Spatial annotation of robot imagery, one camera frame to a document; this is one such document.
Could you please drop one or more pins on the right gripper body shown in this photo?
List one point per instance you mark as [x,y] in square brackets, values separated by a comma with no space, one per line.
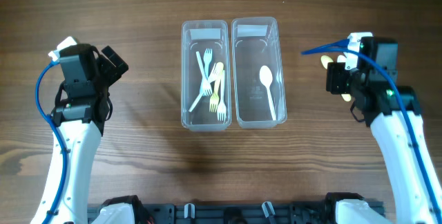
[356,79]

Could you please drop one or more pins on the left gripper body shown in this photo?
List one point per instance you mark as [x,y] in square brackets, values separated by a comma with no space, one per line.
[100,81]

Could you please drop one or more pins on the yellow plastic spoon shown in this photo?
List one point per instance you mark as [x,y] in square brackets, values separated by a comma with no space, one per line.
[324,61]

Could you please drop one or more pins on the white spoon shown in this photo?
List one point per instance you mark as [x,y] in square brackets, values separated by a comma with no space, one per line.
[266,78]
[341,58]

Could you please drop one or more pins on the light blue plastic fork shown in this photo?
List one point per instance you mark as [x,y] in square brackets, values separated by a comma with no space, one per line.
[207,58]

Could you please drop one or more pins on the white fork handle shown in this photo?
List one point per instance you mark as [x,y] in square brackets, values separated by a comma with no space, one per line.
[205,89]

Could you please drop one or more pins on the white fork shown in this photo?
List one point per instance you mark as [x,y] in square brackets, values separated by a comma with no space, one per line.
[215,73]

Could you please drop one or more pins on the yellow plastic fork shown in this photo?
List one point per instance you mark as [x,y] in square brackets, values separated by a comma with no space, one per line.
[214,99]

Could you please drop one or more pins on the white fork diagonal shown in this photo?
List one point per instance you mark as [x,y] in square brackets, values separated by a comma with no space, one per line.
[222,110]

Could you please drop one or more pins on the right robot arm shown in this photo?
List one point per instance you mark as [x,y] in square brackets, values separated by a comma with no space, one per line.
[415,185]

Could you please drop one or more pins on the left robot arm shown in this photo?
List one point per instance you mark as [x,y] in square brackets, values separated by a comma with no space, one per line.
[65,196]

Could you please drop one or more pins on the right clear plastic container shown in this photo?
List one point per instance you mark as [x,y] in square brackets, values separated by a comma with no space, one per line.
[256,43]

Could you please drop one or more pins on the clear plastic container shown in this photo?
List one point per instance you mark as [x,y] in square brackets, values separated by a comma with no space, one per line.
[256,43]
[198,36]

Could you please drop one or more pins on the left clear plastic container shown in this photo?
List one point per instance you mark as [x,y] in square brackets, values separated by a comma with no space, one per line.
[198,36]

